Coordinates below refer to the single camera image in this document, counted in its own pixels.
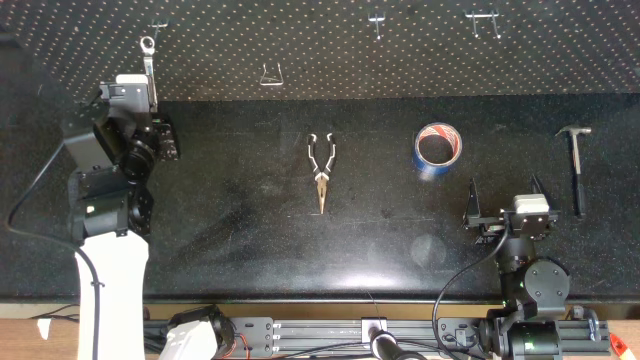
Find mounting rail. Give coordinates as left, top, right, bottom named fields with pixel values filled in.
left=142, top=304, right=614, bottom=360

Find metal hook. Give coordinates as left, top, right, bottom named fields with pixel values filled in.
left=149, top=18, right=170, bottom=41
left=259, top=62, right=285, bottom=87
left=463, top=9, right=503, bottom=40
left=367, top=12, right=387, bottom=41

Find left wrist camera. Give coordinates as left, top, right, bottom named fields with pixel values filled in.
left=99, top=73, right=151, bottom=114

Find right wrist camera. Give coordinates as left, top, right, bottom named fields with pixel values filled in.
left=509, top=193, right=551, bottom=215

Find wrench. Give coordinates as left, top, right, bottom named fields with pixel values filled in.
left=139, top=35, right=160, bottom=114

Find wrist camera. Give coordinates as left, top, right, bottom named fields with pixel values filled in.
left=509, top=193, right=551, bottom=215
left=99, top=73, right=151, bottom=114

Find thin black cable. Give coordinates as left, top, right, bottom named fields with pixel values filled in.
left=27, top=303, right=81, bottom=322

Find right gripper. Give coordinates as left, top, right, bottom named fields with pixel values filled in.
left=462, top=173, right=561, bottom=245

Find black and white pliers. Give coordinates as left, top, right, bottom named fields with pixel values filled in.
left=306, top=132, right=338, bottom=216

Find hammer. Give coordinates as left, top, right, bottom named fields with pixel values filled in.
left=554, top=124, right=593, bottom=220

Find black pegboard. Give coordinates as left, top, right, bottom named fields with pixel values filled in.
left=0, top=0, right=640, bottom=105

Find roll of blue tape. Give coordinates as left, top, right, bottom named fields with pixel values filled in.
left=412, top=122, right=464, bottom=181

